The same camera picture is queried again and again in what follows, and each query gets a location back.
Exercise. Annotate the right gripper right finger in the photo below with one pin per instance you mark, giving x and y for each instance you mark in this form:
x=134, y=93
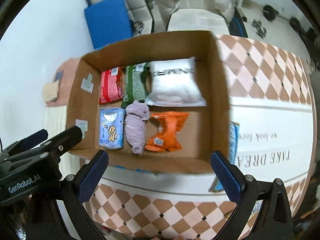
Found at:
x=228, y=175

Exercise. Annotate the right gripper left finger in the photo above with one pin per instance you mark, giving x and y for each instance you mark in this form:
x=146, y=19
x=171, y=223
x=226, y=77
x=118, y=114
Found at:
x=90, y=175

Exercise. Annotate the long blue wrapper strip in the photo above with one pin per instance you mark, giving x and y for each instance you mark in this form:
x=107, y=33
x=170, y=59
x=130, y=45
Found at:
x=233, y=146

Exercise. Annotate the light blue tissue pack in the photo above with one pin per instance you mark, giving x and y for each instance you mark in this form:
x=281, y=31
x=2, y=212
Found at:
x=111, y=128

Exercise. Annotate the orange snack bag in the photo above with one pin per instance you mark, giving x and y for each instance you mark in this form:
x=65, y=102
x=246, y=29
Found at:
x=165, y=139

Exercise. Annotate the mauve cloth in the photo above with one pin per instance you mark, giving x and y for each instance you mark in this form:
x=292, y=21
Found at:
x=137, y=114

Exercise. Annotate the red snack packet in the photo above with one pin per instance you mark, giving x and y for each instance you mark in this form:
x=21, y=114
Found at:
x=111, y=86

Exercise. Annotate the green snack bag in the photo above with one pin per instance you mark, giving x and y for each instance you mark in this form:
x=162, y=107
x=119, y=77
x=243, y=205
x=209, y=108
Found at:
x=135, y=84

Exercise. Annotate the white pillow pack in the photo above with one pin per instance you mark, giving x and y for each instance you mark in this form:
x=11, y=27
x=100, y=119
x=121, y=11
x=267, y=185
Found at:
x=173, y=84

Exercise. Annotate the striped beige mat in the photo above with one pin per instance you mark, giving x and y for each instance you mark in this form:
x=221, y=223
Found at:
x=55, y=123

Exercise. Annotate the beige folded cloth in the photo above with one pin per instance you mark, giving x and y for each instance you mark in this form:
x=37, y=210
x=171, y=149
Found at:
x=50, y=91

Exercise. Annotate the checkered table cloth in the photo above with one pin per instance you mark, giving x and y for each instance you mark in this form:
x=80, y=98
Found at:
x=165, y=194

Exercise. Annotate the small dark phone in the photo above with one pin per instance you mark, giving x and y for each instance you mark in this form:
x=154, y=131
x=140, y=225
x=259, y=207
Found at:
x=58, y=76

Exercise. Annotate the open cardboard box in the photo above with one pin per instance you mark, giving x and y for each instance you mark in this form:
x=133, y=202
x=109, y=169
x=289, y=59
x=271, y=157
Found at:
x=205, y=131

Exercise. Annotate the chrome dumbbells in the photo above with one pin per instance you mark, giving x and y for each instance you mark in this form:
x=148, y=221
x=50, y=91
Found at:
x=260, y=30

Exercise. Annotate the blue foam mat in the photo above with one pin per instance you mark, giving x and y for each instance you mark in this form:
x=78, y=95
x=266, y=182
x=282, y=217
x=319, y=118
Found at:
x=108, y=22

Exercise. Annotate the white padded chair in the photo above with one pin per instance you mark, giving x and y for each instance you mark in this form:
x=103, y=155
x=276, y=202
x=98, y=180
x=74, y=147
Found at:
x=197, y=19

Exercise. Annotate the floor barbell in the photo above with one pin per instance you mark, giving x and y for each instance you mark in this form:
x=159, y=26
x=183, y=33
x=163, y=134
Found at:
x=309, y=37

